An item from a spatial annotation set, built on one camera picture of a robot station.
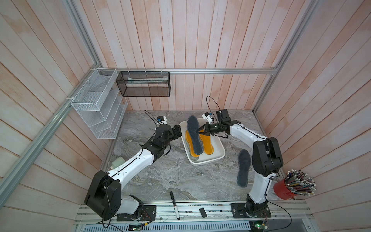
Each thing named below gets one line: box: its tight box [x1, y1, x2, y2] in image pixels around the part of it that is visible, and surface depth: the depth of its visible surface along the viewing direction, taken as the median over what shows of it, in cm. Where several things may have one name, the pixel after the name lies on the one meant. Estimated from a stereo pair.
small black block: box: [199, 207, 208, 219], surface depth 75 cm
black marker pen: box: [169, 190, 181, 221], surface depth 76 cm
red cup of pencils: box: [273, 169, 317, 200], surface depth 70 cm
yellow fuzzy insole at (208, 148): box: [199, 129, 215, 156], surface depth 97 cm
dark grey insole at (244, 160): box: [236, 149, 252, 188], surface depth 87 cm
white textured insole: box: [187, 150, 200, 161], surface depth 94 cm
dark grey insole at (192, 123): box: [186, 115, 204, 156], surface depth 90 cm
